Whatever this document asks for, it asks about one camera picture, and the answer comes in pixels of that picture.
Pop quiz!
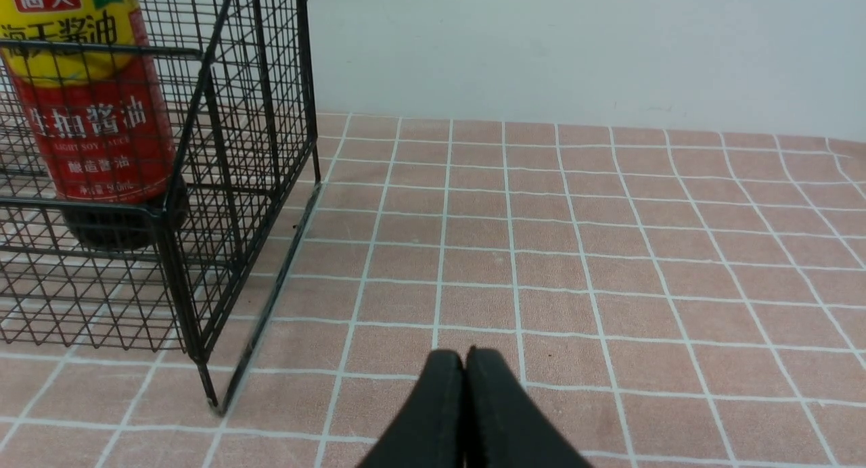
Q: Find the black wire mesh shelf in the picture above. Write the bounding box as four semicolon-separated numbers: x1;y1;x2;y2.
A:
2;0;321;415

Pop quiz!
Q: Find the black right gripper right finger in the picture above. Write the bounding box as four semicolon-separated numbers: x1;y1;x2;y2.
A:
465;346;591;467

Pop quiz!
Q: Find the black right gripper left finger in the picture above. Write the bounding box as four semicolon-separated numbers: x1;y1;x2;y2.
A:
359;349;464;467

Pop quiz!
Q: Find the red label soy sauce bottle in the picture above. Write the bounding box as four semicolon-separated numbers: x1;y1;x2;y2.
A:
1;0;177;250

